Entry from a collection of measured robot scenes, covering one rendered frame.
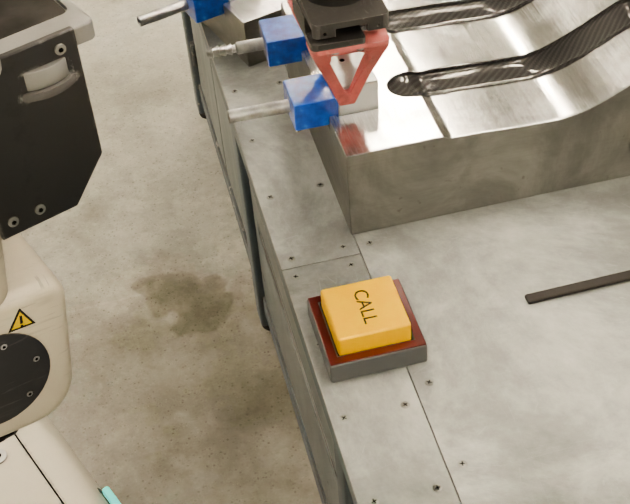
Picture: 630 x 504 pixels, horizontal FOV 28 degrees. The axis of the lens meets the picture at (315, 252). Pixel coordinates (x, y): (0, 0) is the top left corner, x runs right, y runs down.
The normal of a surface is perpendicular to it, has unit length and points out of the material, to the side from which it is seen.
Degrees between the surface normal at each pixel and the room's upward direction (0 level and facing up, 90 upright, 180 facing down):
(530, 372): 0
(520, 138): 90
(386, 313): 0
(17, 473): 0
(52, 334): 90
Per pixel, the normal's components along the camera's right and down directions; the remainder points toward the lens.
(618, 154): 0.23, 0.65
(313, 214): -0.07, -0.73
